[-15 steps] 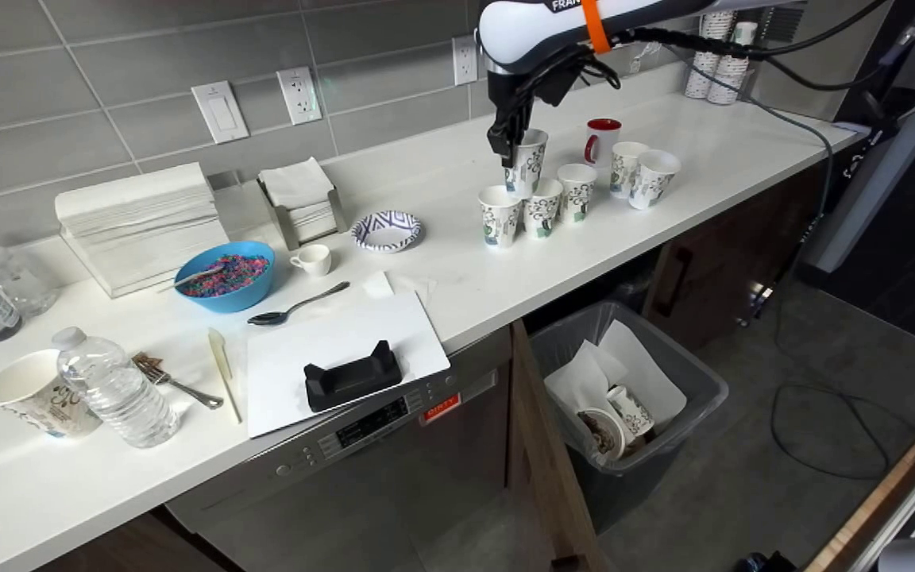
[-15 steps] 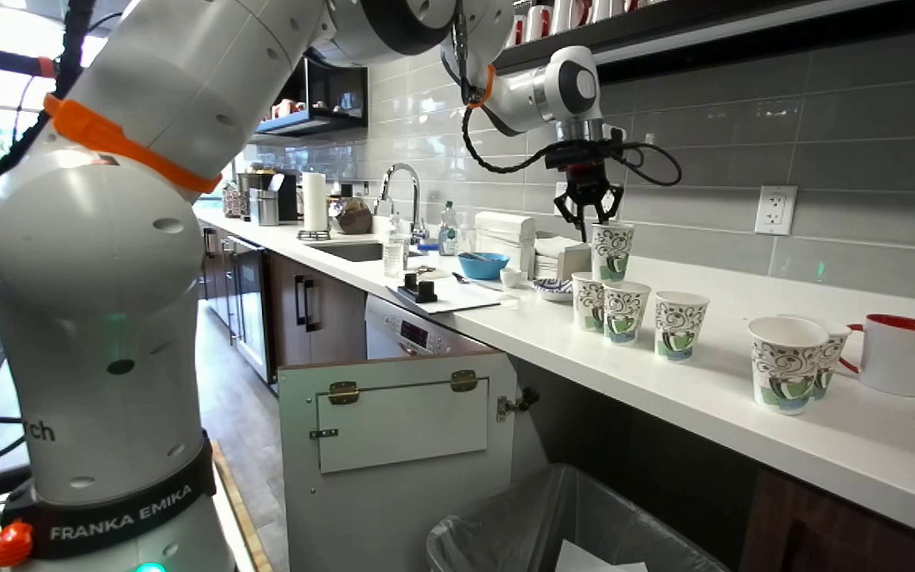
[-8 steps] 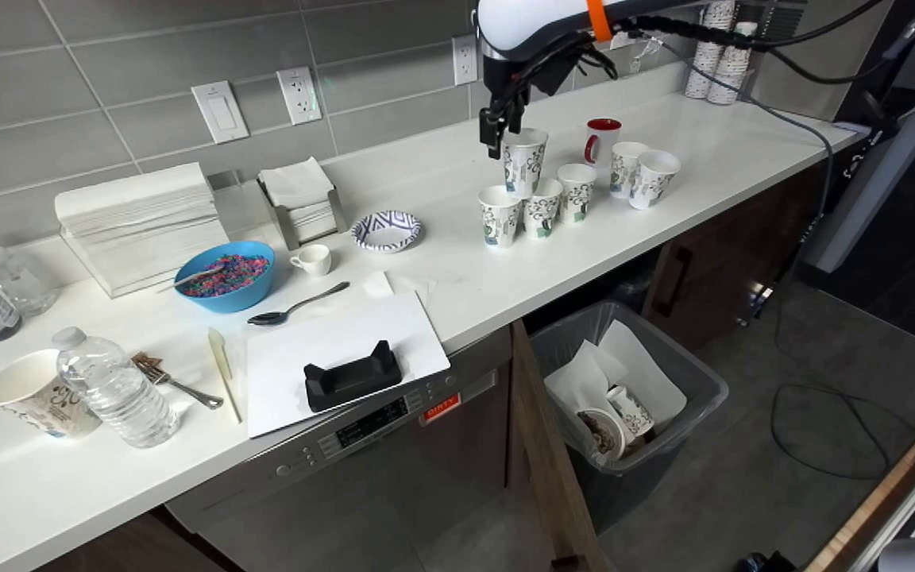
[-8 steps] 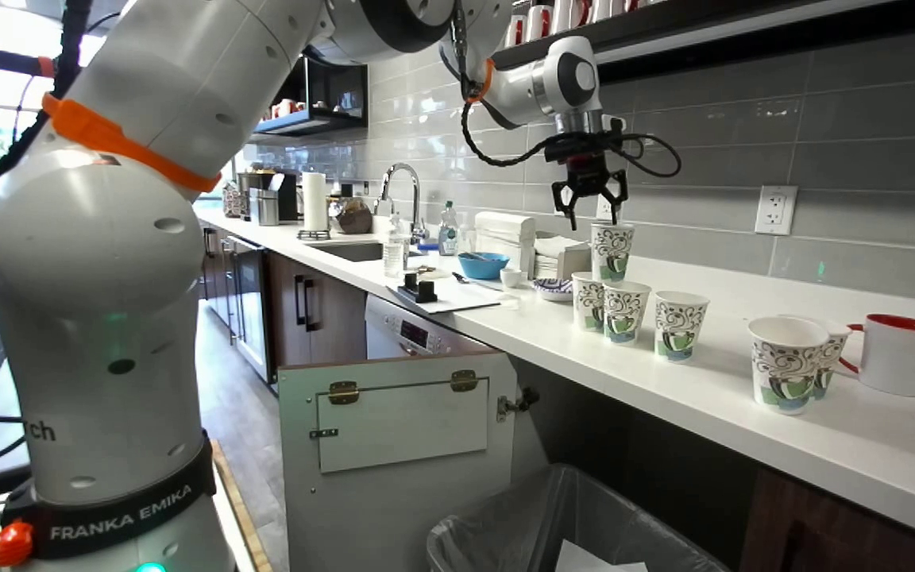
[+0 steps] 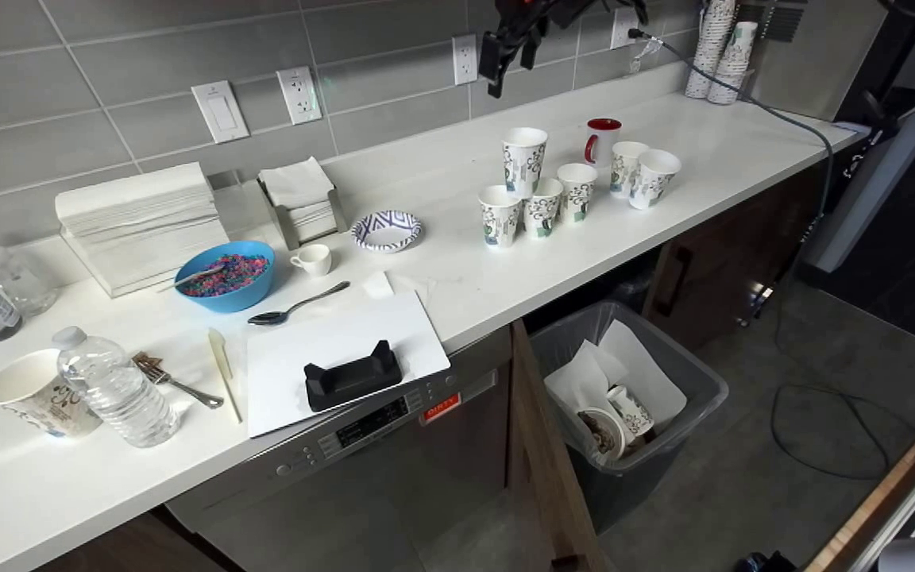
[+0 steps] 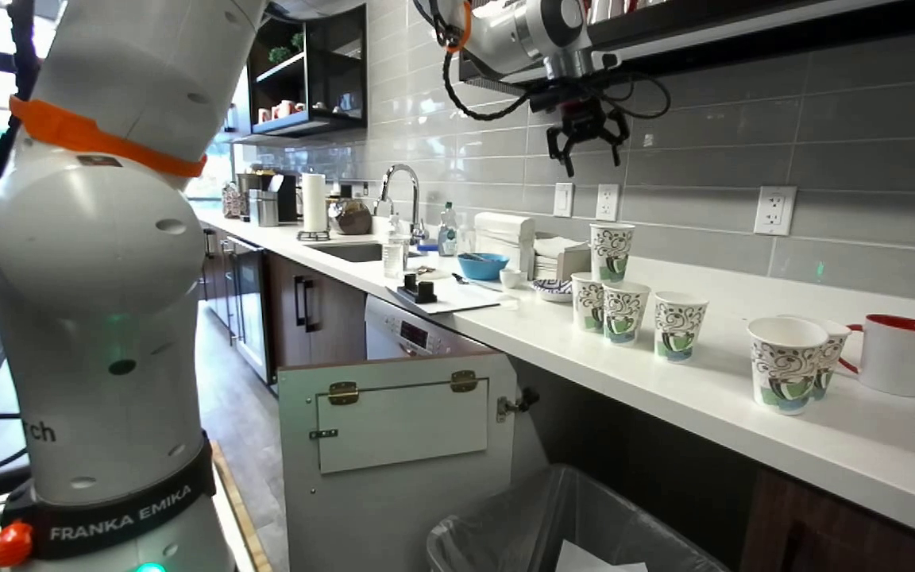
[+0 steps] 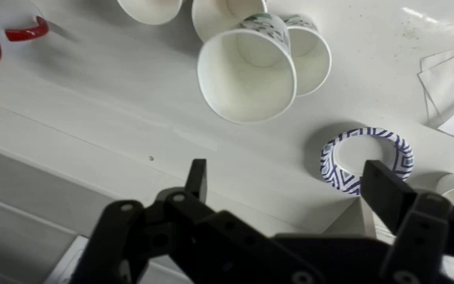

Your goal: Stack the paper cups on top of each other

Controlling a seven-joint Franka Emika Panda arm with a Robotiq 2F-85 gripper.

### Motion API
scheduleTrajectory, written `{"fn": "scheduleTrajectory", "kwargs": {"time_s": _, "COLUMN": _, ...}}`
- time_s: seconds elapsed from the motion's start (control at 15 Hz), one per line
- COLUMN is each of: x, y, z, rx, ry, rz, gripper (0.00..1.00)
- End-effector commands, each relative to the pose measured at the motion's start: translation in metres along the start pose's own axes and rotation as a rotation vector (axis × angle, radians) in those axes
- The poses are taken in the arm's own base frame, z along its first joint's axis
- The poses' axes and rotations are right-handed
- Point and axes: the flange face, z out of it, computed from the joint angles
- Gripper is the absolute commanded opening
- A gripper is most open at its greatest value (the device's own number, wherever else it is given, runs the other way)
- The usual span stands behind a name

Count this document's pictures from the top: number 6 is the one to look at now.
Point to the open cabinet door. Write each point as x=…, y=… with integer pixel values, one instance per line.
x=405, y=477

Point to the white mug red inside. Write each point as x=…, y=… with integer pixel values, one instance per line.
x=901, y=352

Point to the black plastic holder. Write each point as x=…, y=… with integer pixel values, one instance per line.
x=418, y=286

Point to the red white shelf mug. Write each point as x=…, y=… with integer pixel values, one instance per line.
x=605, y=6

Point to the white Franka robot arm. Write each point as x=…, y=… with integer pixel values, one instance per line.
x=95, y=274

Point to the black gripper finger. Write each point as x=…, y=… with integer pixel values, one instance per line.
x=558, y=147
x=617, y=136

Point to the white cutting board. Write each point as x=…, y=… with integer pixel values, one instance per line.
x=455, y=298

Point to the small white cup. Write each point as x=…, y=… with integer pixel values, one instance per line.
x=510, y=277

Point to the white square containers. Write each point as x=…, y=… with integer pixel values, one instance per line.
x=564, y=258

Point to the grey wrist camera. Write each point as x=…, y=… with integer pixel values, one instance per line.
x=605, y=62

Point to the small patterned bowl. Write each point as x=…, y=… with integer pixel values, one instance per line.
x=555, y=291

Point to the clear water bottle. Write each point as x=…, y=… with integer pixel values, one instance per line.
x=396, y=245

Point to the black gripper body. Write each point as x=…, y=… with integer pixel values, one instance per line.
x=588, y=109

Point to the glass coffee pot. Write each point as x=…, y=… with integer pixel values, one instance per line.
x=351, y=210

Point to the steel sink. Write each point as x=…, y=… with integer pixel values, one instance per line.
x=348, y=249

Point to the steel dishwasher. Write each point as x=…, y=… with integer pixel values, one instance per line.
x=405, y=333

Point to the black coffee machine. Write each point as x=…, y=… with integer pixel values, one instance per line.
x=270, y=192

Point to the white paper towel roll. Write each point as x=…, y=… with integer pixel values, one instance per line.
x=317, y=201

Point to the grey trash bin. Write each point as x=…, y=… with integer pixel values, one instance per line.
x=540, y=529

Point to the black undercounter fridge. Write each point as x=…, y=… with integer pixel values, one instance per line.
x=239, y=296

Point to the white wall switch plate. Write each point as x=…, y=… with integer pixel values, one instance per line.
x=564, y=198

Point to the black wall shelf unit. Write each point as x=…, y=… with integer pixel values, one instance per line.
x=309, y=65

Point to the blue bowl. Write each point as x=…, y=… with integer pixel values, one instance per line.
x=482, y=265

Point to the long dark wall shelf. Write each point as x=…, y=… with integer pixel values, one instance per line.
x=746, y=27

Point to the white paper sheet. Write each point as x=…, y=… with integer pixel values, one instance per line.
x=594, y=557

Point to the white wall outlet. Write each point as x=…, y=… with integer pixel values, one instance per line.
x=775, y=206
x=609, y=201

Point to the dish soap bottle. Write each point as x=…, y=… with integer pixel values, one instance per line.
x=446, y=230

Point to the chrome faucet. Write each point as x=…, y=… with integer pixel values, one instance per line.
x=418, y=206

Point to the brown base cabinet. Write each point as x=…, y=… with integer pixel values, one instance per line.
x=317, y=311
x=849, y=529

